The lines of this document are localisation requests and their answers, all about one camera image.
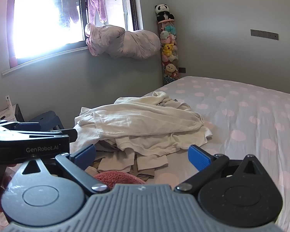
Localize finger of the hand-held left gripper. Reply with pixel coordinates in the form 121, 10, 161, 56
0, 120, 42, 132
22, 129, 78, 142

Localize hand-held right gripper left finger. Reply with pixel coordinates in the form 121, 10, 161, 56
14, 144, 110, 195

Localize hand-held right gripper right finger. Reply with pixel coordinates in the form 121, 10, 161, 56
174, 145, 273, 195

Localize white t-shirt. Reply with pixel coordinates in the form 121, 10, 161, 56
74, 97, 205, 150

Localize dark nightstand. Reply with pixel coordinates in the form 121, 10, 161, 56
13, 104, 26, 122

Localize white crumpled garment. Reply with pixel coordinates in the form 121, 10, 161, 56
116, 126, 213, 161

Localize dark blue stool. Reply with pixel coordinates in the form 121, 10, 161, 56
29, 111, 64, 131

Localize white box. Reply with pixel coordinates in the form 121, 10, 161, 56
0, 109, 15, 121

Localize beige pants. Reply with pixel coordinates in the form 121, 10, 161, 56
86, 147, 170, 182

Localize pink fuzzy cloth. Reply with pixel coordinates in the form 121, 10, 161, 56
94, 170, 145, 191

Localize bed with pink dotted sheet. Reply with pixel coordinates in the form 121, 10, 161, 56
70, 75, 290, 232

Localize pink curtain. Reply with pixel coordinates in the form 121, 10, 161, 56
5, 0, 19, 68

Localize window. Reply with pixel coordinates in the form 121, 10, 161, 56
1, 0, 145, 75

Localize clear tube of plush toys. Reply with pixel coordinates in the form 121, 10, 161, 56
157, 19, 180, 85

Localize dark hanging garment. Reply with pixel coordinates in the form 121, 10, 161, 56
46, 0, 63, 27
61, 0, 80, 25

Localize pink fleece hanging pants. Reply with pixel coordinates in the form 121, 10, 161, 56
87, 0, 108, 26

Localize panda plush toy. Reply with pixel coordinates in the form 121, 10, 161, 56
155, 3, 175, 22

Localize grey wall switch panel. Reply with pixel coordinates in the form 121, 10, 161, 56
250, 29, 279, 40

